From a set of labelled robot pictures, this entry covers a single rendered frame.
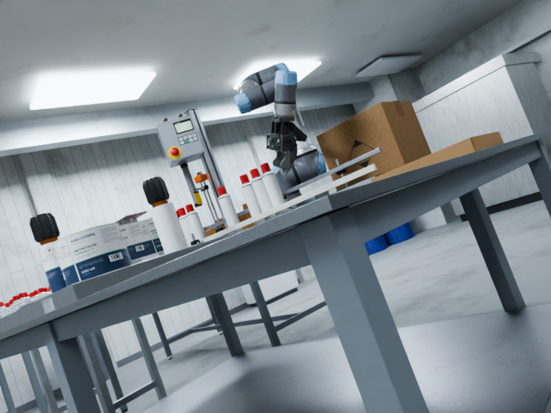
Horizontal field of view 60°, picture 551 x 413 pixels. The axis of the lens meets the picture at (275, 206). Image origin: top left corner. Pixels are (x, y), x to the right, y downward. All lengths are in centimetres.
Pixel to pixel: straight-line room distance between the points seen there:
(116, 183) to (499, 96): 568
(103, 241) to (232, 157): 650
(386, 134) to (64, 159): 563
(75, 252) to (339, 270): 99
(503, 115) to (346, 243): 729
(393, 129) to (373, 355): 113
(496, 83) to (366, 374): 735
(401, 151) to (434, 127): 675
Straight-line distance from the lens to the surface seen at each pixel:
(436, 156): 131
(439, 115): 836
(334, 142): 180
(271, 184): 175
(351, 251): 66
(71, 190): 676
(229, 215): 192
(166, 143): 219
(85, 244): 149
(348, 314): 68
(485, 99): 799
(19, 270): 642
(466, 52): 972
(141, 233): 197
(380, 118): 170
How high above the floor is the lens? 80
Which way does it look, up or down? 4 degrees up
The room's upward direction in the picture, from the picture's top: 21 degrees counter-clockwise
